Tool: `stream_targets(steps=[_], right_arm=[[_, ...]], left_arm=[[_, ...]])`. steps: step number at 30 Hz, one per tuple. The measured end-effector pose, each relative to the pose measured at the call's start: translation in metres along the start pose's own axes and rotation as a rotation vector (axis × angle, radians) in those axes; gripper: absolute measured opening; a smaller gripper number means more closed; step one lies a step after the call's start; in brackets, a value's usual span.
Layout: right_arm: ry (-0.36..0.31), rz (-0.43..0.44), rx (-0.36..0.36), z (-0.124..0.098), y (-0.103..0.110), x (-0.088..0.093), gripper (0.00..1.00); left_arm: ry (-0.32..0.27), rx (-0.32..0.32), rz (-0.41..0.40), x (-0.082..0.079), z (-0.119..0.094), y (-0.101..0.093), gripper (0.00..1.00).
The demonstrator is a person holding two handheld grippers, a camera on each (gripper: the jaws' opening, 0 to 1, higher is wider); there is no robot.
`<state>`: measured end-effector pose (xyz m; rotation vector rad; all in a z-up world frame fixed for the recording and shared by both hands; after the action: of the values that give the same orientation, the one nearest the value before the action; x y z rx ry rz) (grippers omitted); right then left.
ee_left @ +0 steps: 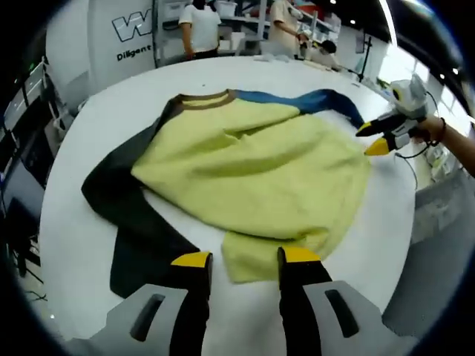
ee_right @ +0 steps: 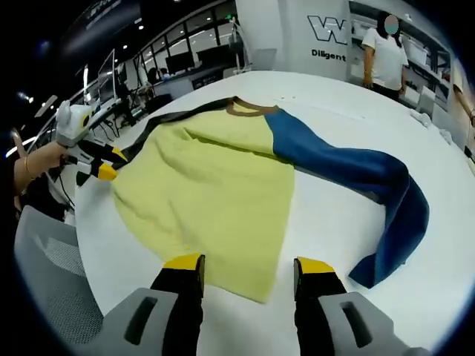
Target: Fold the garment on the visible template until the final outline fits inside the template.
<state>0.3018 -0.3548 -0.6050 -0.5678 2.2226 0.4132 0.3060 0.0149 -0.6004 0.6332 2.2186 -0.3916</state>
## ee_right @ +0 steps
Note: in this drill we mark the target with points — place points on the black computer monitor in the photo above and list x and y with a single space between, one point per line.
180 64
211 60

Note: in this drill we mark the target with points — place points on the small white crumpled object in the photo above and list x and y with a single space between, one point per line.
421 118
447 136

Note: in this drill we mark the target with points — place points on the large standing display screen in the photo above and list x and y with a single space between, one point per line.
107 79

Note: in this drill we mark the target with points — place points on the grey mesh office chair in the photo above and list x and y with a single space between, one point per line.
48 259

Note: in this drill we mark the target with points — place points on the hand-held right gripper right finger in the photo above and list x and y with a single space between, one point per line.
315 296

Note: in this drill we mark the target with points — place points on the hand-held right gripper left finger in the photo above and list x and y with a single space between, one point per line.
182 296

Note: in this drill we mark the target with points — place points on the grey counter cabinet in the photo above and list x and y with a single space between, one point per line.
193 83

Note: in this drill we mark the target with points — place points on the person's left hand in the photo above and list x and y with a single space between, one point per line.
53 157

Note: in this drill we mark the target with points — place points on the yellow blue grey garment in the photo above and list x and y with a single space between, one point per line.
204 185

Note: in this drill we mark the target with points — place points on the dark hanging banner screen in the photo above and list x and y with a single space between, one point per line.
104 7

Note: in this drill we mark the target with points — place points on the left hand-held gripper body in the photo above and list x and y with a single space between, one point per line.
74 122

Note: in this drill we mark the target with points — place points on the black office chair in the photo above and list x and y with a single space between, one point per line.
159 103

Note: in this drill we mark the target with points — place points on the white storage shelving unit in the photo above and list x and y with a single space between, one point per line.
423 55

